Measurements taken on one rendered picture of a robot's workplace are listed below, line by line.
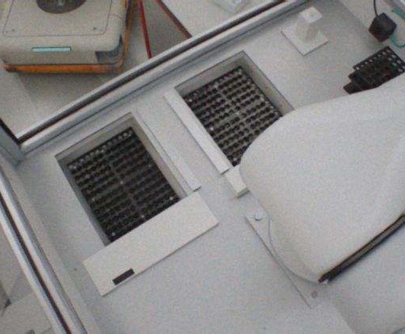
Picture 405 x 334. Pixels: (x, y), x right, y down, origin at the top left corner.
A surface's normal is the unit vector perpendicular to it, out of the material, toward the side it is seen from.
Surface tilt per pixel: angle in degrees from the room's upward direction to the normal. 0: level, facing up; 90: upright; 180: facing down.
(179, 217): 0
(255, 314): 0
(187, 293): 0
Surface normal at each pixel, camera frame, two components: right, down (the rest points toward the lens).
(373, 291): -0.55, 0.04
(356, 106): -0.15, -0.58
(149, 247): 0.00, -0.39
